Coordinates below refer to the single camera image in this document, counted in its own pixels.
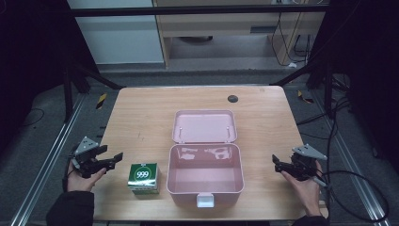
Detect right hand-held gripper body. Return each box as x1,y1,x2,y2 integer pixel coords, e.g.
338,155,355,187
290,143,329,183

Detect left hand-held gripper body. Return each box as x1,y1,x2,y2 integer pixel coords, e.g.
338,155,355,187
70,136,108,179

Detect person's right hand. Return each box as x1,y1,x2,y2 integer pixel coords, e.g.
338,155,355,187
279,159,325,218

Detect person's left hand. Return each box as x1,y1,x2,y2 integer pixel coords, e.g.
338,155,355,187
66,161,108,193

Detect green and white medicine box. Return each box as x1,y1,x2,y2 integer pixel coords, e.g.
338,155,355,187
127,162,160,196

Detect yellow and black floor tape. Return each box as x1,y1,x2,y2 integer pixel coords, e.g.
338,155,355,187
95,92,108,110
296,89,315,105

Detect black metal stand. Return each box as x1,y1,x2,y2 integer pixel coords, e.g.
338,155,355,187
268,59,337,120
61,61,125,124

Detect pink storage box with lid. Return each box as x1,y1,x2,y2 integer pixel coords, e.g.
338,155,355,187
166,108,246,209

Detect dark curtain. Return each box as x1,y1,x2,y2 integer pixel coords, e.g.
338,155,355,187
309,0,399,172
0,0,99,154

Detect white cabinet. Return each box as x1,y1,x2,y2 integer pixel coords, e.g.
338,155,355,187
67,0,166,66

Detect wooden desk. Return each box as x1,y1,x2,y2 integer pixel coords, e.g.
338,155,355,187
152,0,327,69

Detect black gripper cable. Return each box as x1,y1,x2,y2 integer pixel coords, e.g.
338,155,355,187
312,169,391,224

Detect aluminium floor rail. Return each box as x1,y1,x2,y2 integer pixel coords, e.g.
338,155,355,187
8,93,87,226
311,90,393,226

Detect thin black floor cable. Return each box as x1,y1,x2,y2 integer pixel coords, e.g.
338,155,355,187
21,107,45,128

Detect black hanging cables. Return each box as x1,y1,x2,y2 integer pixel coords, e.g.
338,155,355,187
270,11,312,69

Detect black horizontal frame bar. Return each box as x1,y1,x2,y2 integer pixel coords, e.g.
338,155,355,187
70,5,329,18

